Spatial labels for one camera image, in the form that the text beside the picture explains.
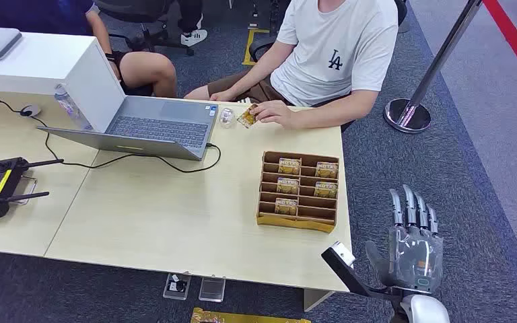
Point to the person's left hand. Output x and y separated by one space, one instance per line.
277 113

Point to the person's right hand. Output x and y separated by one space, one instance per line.
223 95

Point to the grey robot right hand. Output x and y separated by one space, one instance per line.
414 263

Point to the brown cardboard card holder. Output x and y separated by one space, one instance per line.
269 218

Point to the person's left forearm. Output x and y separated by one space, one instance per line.
334 111

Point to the person's right forearm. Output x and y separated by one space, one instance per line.
256 76

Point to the small clear plastic object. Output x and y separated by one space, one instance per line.
226 117

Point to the grey laptop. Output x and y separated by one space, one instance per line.
160 129

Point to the white table leg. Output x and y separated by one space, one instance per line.
314 299

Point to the black wrist watch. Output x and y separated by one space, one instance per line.
110 57

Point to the clear plastic water bottle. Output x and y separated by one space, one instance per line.
69 109

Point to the yellow cardboard piece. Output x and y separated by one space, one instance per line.
240 318

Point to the white box cabinet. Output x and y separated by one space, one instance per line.
40 62

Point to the clear plastic case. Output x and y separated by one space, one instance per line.
211 290
177 286

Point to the red barrier belt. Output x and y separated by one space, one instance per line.
512 40

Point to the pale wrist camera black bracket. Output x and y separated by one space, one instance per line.
342 256

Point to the chrome stanchion post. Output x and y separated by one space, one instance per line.
408 117

